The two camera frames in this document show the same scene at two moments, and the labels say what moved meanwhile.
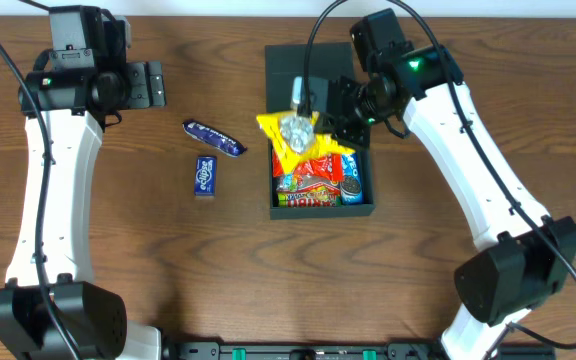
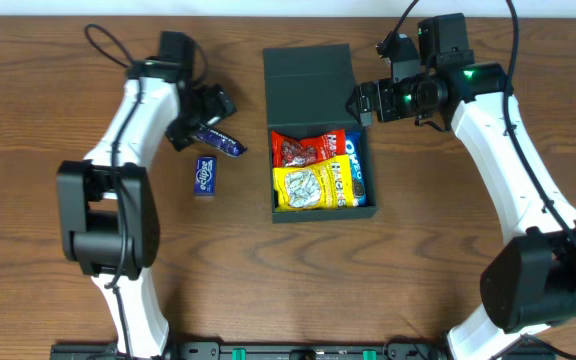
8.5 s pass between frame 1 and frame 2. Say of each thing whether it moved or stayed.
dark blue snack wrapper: stayed
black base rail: stayed
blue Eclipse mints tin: stayed
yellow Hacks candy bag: moved
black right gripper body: moved
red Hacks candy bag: moved
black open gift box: stayed
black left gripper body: moved
